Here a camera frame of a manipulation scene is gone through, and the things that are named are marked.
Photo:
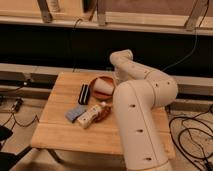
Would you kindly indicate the brown ceramic bowl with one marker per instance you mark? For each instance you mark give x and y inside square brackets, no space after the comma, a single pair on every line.
[99,95]

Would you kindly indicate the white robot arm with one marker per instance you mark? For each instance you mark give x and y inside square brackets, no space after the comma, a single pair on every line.
[139,89]

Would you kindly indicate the white cup in bowl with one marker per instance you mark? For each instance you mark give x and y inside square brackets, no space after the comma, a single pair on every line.
[102,86]

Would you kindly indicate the blue sponge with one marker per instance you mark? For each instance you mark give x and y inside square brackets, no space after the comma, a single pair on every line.
[74,113]

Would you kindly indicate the wooden table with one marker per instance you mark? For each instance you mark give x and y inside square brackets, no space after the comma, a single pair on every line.
[55,132]

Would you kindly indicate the black power adapter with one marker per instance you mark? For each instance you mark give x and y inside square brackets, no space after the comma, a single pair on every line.
[16,106]

